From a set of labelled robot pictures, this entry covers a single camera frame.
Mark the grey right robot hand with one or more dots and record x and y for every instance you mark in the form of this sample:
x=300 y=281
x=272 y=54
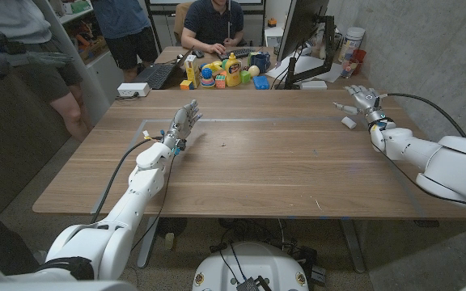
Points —
x=365 y=103

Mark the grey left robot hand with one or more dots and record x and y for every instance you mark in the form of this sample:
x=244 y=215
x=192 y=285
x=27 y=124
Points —
x=181 y=125

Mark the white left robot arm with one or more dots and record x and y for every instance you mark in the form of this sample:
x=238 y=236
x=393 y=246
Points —
x=128 y=214

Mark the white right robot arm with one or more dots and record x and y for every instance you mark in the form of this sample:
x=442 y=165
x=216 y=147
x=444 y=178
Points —
x=435 y=161

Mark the small white block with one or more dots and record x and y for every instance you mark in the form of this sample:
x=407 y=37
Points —
x=348 y=122

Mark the clear drinking glass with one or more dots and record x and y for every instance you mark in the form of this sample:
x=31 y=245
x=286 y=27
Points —
x=348 y=68

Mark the orange and yellow cube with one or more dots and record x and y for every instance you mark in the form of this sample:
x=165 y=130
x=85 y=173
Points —
x=186 y=85

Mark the red cup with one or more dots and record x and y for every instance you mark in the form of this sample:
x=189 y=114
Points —
x=358 y=58

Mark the stacking toy with blue ball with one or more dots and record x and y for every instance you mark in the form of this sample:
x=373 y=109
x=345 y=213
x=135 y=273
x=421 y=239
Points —
x=207 y=77

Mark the flat white box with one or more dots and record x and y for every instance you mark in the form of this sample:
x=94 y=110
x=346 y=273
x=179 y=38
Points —
x=313 y=85

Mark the black laptop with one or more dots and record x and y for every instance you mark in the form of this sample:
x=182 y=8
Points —
x=158 y=74

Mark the yellow juice carton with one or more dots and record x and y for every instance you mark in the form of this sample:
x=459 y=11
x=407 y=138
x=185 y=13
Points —
x=192 y=70

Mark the multicoloured puzzle cube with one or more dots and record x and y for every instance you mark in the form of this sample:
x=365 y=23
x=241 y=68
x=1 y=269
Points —
x=220 y=81

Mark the white power strip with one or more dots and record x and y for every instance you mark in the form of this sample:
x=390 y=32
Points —
x=133 y=89

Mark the white wipes canister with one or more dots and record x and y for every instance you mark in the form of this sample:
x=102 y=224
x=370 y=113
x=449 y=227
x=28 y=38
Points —
x=351 y=43

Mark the white paper sheet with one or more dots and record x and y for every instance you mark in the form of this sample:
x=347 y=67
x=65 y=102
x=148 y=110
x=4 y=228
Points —
x=310 y=68

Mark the yellow toy banana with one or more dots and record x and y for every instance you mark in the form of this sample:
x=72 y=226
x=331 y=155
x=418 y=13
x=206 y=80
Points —
x=213 y=66

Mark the black computer mouse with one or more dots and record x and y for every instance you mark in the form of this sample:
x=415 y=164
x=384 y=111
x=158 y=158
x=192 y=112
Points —
x=197 y=53

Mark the yellow mustard bottle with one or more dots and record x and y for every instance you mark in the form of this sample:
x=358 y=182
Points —
x=233 y=72

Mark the green cube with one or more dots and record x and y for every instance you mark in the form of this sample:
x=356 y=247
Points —
x=245 y=77

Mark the cream ball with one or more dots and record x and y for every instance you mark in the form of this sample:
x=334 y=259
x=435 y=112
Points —
x=253 y=71

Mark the blue rectangular block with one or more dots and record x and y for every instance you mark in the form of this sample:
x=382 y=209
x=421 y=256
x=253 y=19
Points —
x=261 y=82

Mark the black keyboard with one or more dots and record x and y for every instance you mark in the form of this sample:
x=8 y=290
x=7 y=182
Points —
x=239 y=53

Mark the black computer monitor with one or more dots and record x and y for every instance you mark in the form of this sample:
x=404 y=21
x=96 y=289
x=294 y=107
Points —
x=302 y=24

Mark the black floor fan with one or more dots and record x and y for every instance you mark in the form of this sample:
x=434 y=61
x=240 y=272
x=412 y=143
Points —
x=171 y=226

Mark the blue mug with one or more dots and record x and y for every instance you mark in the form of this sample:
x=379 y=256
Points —
x=261 y=61

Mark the seated person in dark polo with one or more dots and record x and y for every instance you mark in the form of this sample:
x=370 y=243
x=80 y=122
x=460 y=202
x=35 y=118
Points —
x=213 y=26

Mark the white shelf unit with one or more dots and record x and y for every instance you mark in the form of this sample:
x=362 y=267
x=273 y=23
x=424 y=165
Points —
x=91 y=68

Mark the brown office chair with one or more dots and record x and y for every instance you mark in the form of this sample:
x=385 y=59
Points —
x=181 y=18

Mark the standing person in blue shirt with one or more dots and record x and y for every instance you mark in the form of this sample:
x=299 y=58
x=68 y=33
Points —
x=125 y=28

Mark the white side cabinet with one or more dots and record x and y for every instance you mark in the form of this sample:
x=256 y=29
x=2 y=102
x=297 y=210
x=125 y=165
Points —
x=273 y=36

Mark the grey table leg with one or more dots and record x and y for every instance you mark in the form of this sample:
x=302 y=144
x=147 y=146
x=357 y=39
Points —
x=148 y=242
x=352 y=244

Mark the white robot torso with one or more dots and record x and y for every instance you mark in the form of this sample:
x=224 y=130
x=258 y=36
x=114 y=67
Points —
x=250 y=268

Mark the standing person in grey shirt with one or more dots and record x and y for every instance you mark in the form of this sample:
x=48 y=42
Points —
x=35 y=56

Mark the black tracking glove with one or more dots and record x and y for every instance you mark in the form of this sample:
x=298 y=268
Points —
x=18 y=60

